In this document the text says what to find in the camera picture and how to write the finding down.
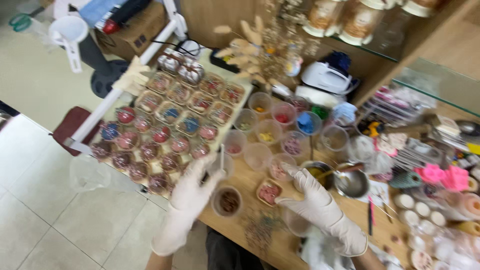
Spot person's right hand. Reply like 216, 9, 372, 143
275, 163, 345, 236

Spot person's left hand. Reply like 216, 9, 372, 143
169, 155, 226, 224

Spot plastic cup with brown bits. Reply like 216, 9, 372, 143
211, 185, 244, 219

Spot tray of decorated candle cups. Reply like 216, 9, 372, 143
90, 48, 253, 197

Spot heart dish with pink bits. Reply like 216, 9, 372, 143
256, 179, 283, 208

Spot pile of coloured sprinkles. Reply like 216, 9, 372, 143
243, 211, 287, 257

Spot cluster of clear plastic cups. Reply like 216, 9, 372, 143
223, 92, 351, 182

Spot person's dark trousers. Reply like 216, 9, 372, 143
205, 228, 265, 270

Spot empty clear plastic cup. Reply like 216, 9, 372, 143
282, 207, 313, 238

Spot small metal pot yellow wax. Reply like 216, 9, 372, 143
299, 161, 335, 191

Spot clear plastic bag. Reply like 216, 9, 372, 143
69, 153, 141, 193

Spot white stand pole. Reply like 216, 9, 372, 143
64, 0, 188, 154

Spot dried flower bouquet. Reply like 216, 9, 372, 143
213, 15, 301, 91

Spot black round stand base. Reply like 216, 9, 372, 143
90, 59, 130, 99

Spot dark red cloth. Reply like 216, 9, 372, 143
49, 106, 103, 157

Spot white cloth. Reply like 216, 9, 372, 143
299, 227, 355, 270

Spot metal bowl with spoon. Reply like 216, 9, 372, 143
333, 163, 371, 199

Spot white electric appliance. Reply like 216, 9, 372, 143
301, 61, 359, 95

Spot cardboard box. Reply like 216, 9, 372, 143
94, 2, 177, 62

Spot pink pen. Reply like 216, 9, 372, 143
367, 195, 377, 226

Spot blue cloth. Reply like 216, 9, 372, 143
78, 0, 130, 28

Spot white measuring jug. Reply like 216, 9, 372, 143
48, 15, 90, 74

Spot stack of clear packets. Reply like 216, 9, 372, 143
359, 85, 426, 126

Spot teal knitted holder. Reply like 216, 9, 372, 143
389, 170, 423, 189

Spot group of white tealight candles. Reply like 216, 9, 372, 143
393, 193, 448, 235

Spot wooden shelf with jars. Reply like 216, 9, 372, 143
262, 0, 480, 113

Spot pink silicone mould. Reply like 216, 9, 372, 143
413, 164, 470, 193

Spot green scissors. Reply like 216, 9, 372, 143
8, 13, 34, 33

